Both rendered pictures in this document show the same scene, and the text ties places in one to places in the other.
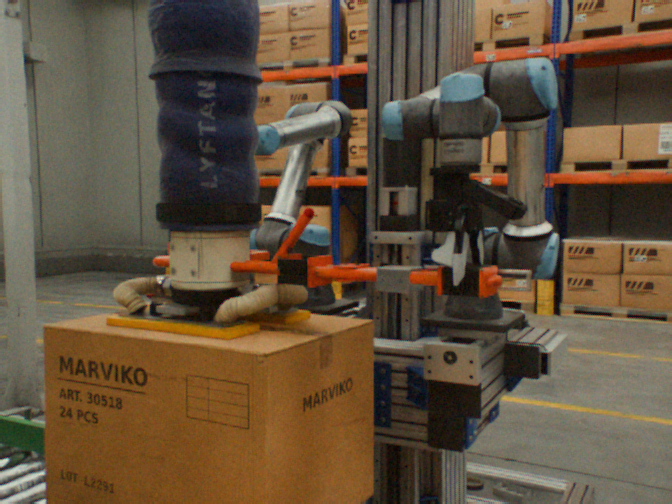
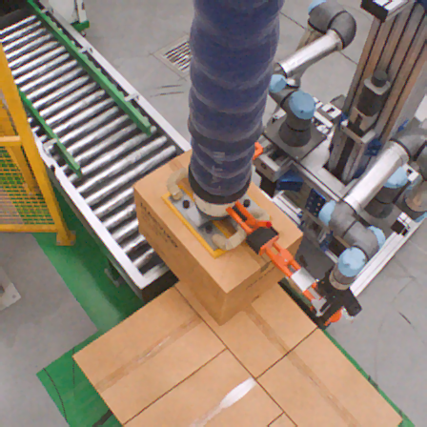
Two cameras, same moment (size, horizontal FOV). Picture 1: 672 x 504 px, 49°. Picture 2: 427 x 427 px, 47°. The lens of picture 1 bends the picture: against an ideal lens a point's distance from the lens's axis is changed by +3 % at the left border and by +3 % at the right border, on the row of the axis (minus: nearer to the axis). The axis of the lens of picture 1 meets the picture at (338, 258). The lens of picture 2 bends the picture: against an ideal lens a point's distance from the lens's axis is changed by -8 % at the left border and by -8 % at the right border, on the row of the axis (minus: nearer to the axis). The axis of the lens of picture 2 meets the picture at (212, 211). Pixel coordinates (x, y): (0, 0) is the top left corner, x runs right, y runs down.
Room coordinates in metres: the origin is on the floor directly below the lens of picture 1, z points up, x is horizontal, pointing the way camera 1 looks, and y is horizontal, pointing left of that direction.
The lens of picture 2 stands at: (0.54, 0.02, 2.86)
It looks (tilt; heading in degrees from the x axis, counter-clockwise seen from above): 59 degrees down; 15
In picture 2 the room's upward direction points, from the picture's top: 6 degrees clockwise
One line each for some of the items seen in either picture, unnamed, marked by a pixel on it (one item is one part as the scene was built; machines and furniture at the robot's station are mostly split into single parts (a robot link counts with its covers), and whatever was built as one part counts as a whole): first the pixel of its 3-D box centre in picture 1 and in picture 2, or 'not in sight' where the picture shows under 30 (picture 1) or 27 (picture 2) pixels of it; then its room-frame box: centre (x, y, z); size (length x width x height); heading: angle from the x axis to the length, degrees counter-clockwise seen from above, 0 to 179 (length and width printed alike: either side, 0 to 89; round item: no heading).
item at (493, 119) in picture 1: (467, 116); (363, 241); (1.38, -0.24, 1.50); 0.11 x 0.11 x 0.08; 64
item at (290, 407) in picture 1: (213, 410); (213, 233); (1.57, 0.28, 0.87); 0.60 x 0.40 x 0.40; 59
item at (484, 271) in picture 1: (467, 280); (326, 309); (1.26, -0.23, 1.20); 0.08 x 0.07 x 0.05; 59
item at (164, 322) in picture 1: (180, 317); (197, 218); (1.49, 0.33, 1.10); 0.34 x 0.10 x 0.05; 59
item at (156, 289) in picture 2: not in sight; (197, 258); (1.61, 0.36, 0.48); 0.70 x 0.03 x 0.15; 149
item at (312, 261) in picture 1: (305, 269); (262, 237); (1.44, 0.07, 1.20); 0.10 x 0.08 x 0.06; 149
